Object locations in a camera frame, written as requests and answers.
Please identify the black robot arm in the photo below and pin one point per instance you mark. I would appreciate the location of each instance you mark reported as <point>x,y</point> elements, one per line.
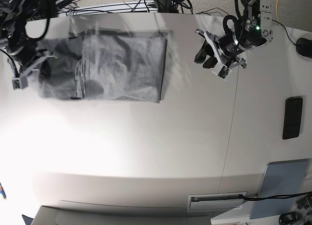
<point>251,27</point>
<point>14,17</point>

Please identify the blue-grey tablet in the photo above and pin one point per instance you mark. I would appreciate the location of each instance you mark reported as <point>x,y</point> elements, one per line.
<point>280,178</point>

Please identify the black smartphone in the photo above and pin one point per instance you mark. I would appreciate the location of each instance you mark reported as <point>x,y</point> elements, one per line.
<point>292,117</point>

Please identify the blue orange pen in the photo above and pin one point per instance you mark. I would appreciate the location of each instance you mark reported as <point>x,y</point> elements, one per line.
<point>2,192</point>

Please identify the white table cable box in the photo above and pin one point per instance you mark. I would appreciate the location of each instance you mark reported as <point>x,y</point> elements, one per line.
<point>215,202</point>

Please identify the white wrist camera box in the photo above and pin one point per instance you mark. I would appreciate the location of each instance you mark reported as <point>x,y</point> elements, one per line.
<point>19,82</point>
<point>222,72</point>

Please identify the black computer mouse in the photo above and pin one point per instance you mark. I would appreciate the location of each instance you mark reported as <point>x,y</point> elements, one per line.
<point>304,47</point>

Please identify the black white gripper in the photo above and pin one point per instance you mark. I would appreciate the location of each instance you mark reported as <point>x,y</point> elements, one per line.
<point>29,56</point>
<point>215,51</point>

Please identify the grey T-shirt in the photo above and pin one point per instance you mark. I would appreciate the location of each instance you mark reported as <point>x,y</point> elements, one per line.
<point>104,65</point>

